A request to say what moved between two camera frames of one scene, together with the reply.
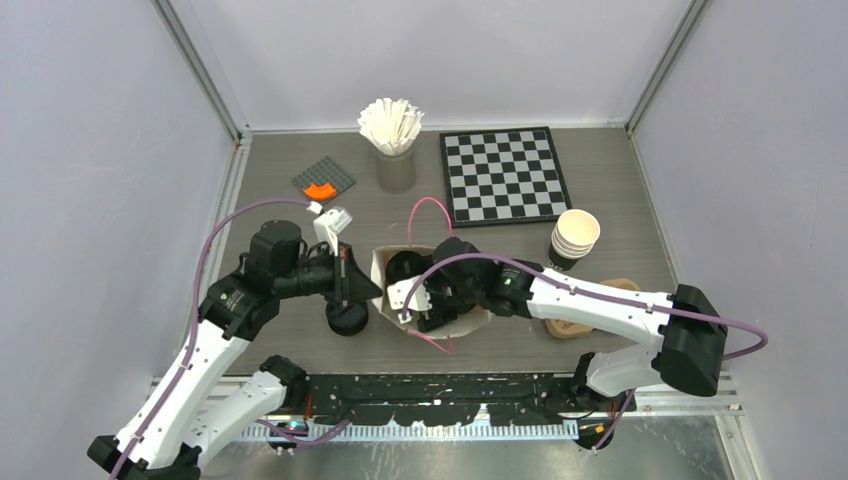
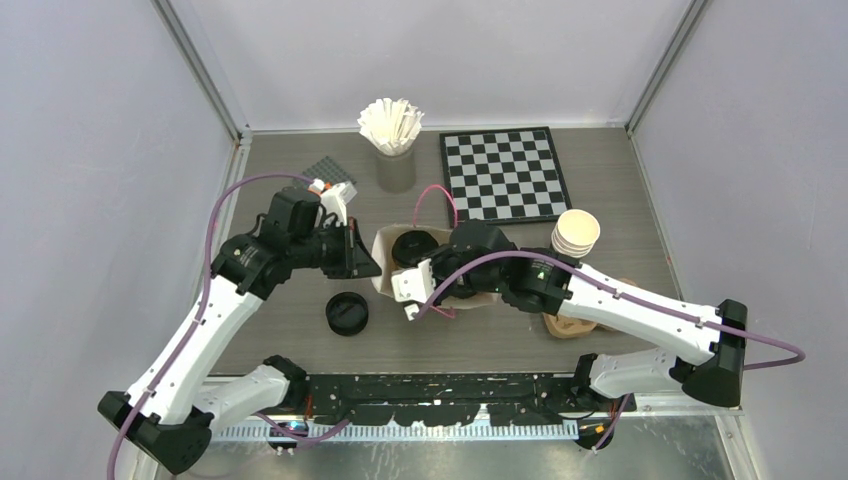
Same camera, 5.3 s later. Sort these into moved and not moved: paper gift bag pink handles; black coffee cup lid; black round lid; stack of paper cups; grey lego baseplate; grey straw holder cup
Moved: black coffee cup lid; paper gift bag pink handles
Not moved: black round lid; grey straw holder cup; stack of paper cups; grey lego baseplate
